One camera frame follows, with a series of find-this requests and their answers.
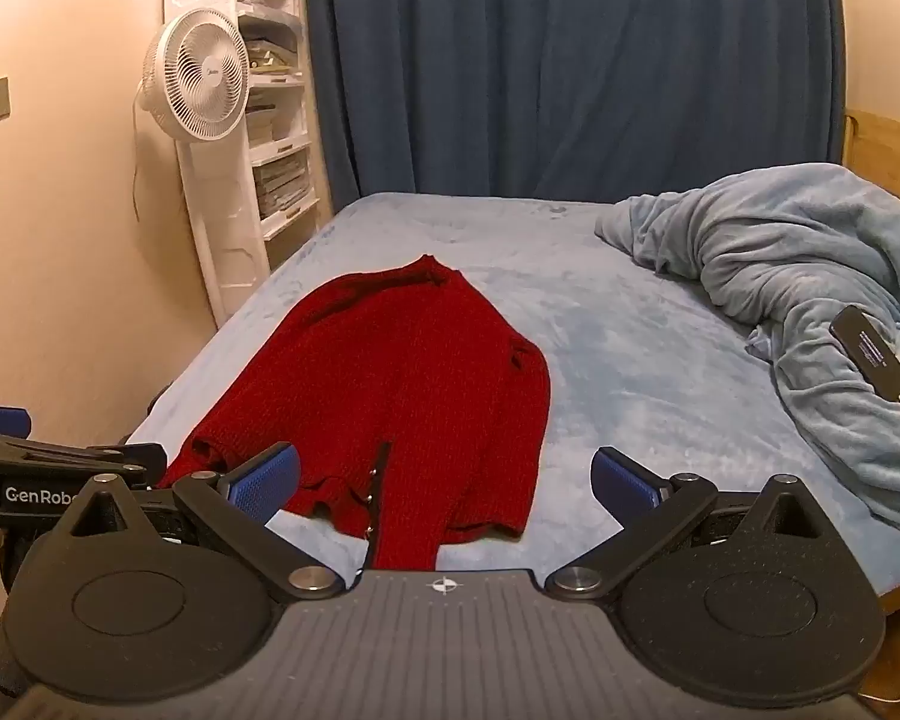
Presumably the grey-blue fleece blanket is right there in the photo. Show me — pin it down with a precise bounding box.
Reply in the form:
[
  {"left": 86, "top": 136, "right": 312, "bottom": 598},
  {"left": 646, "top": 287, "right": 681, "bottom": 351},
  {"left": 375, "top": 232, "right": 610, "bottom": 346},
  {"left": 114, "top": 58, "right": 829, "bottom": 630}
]
[{"left": 594, "top": 163, "right": 900, "bottom": 552}]

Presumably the white electric fan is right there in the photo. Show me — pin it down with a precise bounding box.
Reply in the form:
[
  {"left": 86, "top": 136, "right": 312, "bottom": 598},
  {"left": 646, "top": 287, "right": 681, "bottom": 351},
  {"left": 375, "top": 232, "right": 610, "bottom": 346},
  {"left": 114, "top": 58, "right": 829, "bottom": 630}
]
[{"left": 133, "top": 11, "right": 253, "bottom": 144}]

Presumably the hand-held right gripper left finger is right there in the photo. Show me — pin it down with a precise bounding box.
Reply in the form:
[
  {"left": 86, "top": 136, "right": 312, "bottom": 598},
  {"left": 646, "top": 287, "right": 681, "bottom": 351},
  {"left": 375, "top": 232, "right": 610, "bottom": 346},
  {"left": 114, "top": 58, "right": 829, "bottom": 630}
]
[{"left": 69, "top": 442, "right": 347, "bottom": 602}]

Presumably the wooden headboard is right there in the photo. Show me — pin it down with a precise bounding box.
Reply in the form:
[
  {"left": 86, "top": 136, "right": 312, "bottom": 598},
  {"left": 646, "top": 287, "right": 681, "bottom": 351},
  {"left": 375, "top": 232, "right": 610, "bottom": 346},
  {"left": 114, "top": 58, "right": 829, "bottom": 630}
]
[{"left": 842, "top": 109, "right": 900, "bottom": 220}]

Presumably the white plastic shelf unit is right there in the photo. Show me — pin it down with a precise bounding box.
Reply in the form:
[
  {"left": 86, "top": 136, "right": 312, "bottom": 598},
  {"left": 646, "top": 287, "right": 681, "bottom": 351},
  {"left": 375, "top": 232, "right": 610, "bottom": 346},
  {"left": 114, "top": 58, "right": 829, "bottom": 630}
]
[{"left": 163, "top": 0, "right": 322, "bottom": 242}]

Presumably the red knit sweater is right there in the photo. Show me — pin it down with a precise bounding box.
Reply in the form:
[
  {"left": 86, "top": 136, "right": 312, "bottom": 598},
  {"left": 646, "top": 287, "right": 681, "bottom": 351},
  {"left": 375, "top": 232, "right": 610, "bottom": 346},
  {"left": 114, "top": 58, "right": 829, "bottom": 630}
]
[{"left": 154, "top": 255, "right": 553, "bottom": 572}]

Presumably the dark blue curtain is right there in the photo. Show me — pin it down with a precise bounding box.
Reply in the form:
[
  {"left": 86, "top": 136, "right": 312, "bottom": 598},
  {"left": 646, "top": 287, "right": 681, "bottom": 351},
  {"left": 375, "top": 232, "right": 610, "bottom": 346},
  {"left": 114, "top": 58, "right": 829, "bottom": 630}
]
[{"left": 300, "top": 0, "right": 848, "bottom": 205}]

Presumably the black smartphone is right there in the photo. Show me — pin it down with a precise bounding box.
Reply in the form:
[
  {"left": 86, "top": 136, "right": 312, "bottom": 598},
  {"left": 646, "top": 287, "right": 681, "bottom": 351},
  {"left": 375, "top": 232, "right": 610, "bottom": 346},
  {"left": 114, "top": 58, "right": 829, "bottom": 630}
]
[{"left": 829, "top": 305, "right": 900, "bottom": 399}]

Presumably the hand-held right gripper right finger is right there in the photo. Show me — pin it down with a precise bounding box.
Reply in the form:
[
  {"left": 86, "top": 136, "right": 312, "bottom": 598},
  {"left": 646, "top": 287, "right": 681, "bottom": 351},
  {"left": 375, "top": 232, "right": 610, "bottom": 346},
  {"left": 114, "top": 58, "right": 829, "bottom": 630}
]
[{"left": 544, "top": 446, "right": 835, "bottom": 602}]

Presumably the white slotted plastic panel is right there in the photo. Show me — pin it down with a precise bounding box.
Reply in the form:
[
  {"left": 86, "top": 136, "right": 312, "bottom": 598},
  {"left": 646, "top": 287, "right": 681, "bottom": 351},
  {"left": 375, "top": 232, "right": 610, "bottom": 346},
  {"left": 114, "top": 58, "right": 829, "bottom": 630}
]
[{"left": 174, "top": 136, "right": 272, "bottom": 320}]

